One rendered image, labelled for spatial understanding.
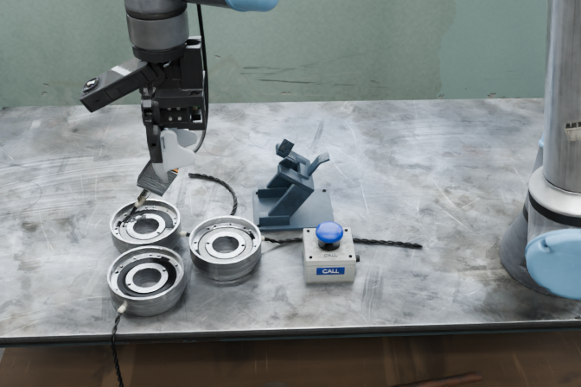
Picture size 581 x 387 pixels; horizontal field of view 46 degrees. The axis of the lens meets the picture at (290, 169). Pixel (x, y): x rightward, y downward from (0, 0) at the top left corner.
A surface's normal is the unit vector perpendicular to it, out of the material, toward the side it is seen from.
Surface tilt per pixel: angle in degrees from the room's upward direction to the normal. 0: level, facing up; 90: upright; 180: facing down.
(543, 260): 97
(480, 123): 0
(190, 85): 90
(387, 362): 0
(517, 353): 0
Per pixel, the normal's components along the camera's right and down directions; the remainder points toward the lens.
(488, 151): 0.00, -0.81
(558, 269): -0.29, 0.66
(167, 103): 0.07, 0.58
